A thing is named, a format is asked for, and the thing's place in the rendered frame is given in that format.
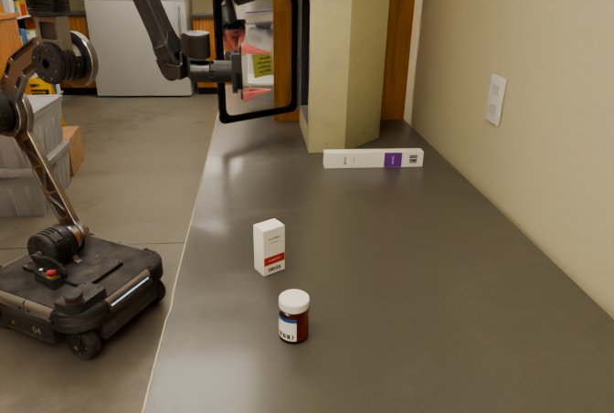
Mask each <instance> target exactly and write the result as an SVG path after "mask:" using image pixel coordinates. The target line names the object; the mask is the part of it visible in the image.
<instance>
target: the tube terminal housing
mask: <svg viewBox="0 0 614 413"><path fill-rule="evenodd" d="M388 9H389V0H310V45H309V51H310V77H309V97H308V126H307V123H306V121H305V118H304V116H303V113H302V108H301V96H300V126H301V129H302V135H303V138H304V141H305V143H306V147H307V150H308V153H323V150H340V149H354V148H355V147H358V146H360V145H362V144H365V143H369V142H371V141H373V140H375V139H377V138H379V130H380V118H381V105H382V93H383V81H384V69H385V57H386V33H387V21H388Z"/></svg>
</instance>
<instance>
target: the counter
mask: <svg viewBox="0 0 614 413"><path fill-rule="evenodd" d="M396 148H420V149H421V150H422V151H423V152H424V155H423V164H422V166H416V167H370V168H324V166H323V153H308V150H307V147H306V143H305V141H304V138H303V135H302V129H301V126H300V121H274V120H273V115H272V116H267V117H262V118H257V119H252V120H246V121H241V122H232V123H227V124H224V123H221V122H220V121H219V118H218V114H217V120H216V124H215V128H214V131H213V135H212V139H211V143H210V146H209V149H208V153H207V157H206V163H205V167H204V171H203V174H202V178H201V182H200V186H199V188H198V192H197V196H196V202H195V206H194V210H193V214H192V217H191V221H190V225H189V229H188V231H187V235H186V239H185V245H184V249H183V253H182V257H181V260H180V264H179V268H178V271H177V274H176V278H175V285H174V288H173V294H172V300H171V306H170V309H169V313H168V314H167V316H166V318H165V321H164V328H163V331H162V335H161V339H160V343H159V346H158V350H157V353H156V357H155V360H154V364H153V371H152V374H151V378H150V382H149V386H148V389H147V392H146V396H145V400H144V403H143V410H142V413H614V319H613V318H612V317H610V316H609V315H608V314H607V313H606V312H605V311H604V310H603V309H602V308H601V307H600V306H599V305H598V304H597V303H596V302H595V301H594V300H593V299H591V298H590V297H589V296H588V295H587V294H586V293H585V292H584V291H583V290H582V289H581V288H580V287H579V286H578V285H577V284H576V283H575V282H574V281H572V280H571V279H570V278H569V277H568V276H567V275H566V274H565V273H564V272H563V271H562V270H561V269H560V268H559V267H558V266H557V265H556V264H555V263H554V262H553V261H552V260H551V259H549V258H548V257H547V256H546V254H545V253H544V252H543V251H542V250H541V249H540V248H538V247H537V246H536V245H535V244H534V243H533V242H532V241H531V240H530V239H529V238H528V237H527V236H526V235H525V234H524V233H523V232H522V231H521V230H520V229H519V228H518V227H517V226H515V225H514V224H513V223H512V222H511V221H510V220H509V219H508V218H507V217H506V216H505V215H504V214H503V213H502V212H501V211H500V210H499V209H498V208H497V207H496V206H494V205H493V204H492V203H491V202H490V201H489V200H488V199H487V198H486V197H485V196H484V195H483V194H482V193H481V192H480V191H479V190H478V189H477V188H475V187H474V186H473V185H472V184H471V183H470V182H469V181H468V180H467V179H466V178H465V177H464V176H463V175H462V174H461V173H460V172H459V171H458V170H456V169H455V168H454V167H453V166H452V165H451V164H450V163H449V162H448V161H447V160H446V159H445V158H444V157H443V156H442V155H441V154H440V153H439V152H438V151H436V150H435V149H434V148H433V147H432V146H431V145H430V144H429V143H428V142H427V141H426V140H425V139H424V138H423V137H422V136H421V135H420V134H419V133H418V132H416V131H415V130H414V129H413V128H412V127H411V126H410V125H409V124H408V123H407V122H406V121H405V120H404V119H385V120H380V130H379V138H377V139H375V140H373V141H371V142H369V143H365V144H362V145H360V146H358V147H355V148H354V149H396ZM273 218H275V219H277V220H278V221H280V222H281V223H282V224H283V225H284V226H285V269H284V270H279V271H277V272H274V273H271V274H270V275H267V276H263V275H261V274H260V273H259V272H258V271H257V270H255V268H254V236H253V225H255V224H258V223H260V222H263V221H267V220H270V219H273ZM291 289H296V290H301V291H305V292H306V293H307V294H308V295H309V335H308V338H307V339H306V340H305V341H304V342H302V343H299V344H287V343H285V342H283V341H282V340H281V339H280V336H279V296H280V294H281V293H282V292H284V291H287V290H291Z"/></svg>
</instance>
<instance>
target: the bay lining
mask: <svg viewBox="0 0 614 413"><path fill-rule="evenodd" d="M309 45H310V0H302V53H301V105H308V97H309Z"/></svg>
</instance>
